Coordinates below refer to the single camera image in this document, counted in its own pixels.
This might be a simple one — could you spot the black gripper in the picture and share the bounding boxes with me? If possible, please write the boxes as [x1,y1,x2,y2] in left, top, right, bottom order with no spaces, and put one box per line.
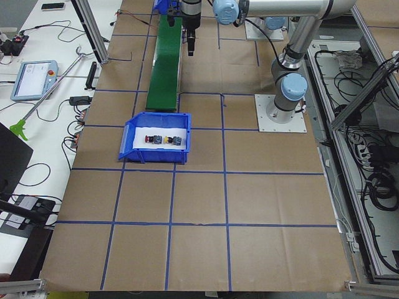
[181,0,201,57]

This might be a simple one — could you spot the yellow push button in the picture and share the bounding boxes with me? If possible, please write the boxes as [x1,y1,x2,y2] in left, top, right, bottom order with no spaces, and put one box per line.
[164,136,182,146]

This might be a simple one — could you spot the red push button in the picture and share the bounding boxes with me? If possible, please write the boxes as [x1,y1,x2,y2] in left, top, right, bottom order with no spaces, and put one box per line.
[145,135,163,145]

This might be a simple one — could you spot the right blue plastic bin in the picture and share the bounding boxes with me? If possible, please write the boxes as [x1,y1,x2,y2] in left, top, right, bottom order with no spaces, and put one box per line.
[153,0,179,15]

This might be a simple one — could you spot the blue plastic bin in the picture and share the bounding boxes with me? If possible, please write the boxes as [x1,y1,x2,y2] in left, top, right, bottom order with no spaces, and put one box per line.
[118,112,191,164]
[153,0,179,15]

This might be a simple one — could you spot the green conveyor belt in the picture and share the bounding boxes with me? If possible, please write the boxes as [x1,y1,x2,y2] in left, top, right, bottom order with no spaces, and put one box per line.
[146,15,181,111]

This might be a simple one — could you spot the left blue plastic bin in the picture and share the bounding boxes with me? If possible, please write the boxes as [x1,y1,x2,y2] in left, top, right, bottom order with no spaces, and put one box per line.
[118,112,191,164]

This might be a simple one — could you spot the white foam pad left bin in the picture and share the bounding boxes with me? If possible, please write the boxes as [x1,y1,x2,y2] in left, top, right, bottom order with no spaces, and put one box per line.
[132,127,187,150]

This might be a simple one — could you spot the black handheld bar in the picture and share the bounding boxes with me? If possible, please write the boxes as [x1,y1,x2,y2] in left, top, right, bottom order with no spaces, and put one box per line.
[85,62,97,90]

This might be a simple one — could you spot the black power adapter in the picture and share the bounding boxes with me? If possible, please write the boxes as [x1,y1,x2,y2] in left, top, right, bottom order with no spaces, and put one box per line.
[69,96,92,106]

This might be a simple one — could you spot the teach pendant tablet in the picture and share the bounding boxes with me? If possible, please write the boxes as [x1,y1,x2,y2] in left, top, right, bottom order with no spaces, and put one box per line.
[10,60,59,102]

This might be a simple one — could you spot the reacher grabber tool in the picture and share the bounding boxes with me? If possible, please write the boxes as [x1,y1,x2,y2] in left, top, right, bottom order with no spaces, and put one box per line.
[9,45,91,141]

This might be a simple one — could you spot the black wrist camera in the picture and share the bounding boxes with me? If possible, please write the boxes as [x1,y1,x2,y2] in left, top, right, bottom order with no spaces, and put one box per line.
[167,0,181,27]

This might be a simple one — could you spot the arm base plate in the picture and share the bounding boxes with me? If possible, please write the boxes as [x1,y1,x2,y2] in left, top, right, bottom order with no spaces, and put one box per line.
[254,94,307,133]
[245,16,287,41]

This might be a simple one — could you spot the aluminium frame post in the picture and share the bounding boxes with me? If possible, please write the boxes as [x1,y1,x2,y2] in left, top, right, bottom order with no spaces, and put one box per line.
[71,0,109,65]

